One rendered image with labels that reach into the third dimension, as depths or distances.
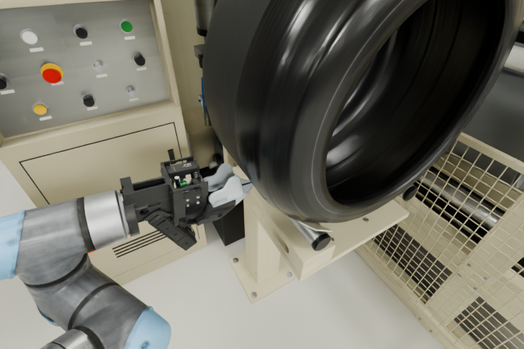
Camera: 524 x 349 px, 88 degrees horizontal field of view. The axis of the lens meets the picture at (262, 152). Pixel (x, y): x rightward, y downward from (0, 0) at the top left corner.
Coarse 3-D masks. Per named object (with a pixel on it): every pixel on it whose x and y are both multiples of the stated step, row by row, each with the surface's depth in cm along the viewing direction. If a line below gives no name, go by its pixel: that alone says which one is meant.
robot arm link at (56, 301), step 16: (80, 272) 38; (96, 272) 39; (32, 288) 35; (48, 288) 35; (64, 288) 36; (80, 288) 36; (96, 288) 36; (48, 304) 36; (64, 304) 35; (48, 320) 39; (64, 320) 35
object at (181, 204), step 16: (176, 160) 43; (192, 160) 45; (176, 176) 41; (192, 176) 43; (128, 192) 36; (144, 192) 37; (160, 192) 39; (176, 192) 38; (192, 192) 41; (128, 208) 37; (144, 208) 39; (160, 208) 41; (176, 208) 40; (192, 208) 43; (128, 224) 37; (176, 224) 42; (192, 224) 43
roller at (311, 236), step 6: (294, 222) 60; (300, 228) 58; (306, 228) 57; (306, 234) 57; (312, 234) 56; (318, 234) 55; (324, 234) 55; (306, 240) 57; (312, 240) 55; (318, 240) 55; (324, 240) 55; (330, 240) 57; (312, 246) 56; (318, 246) 55; (324, 246) 57
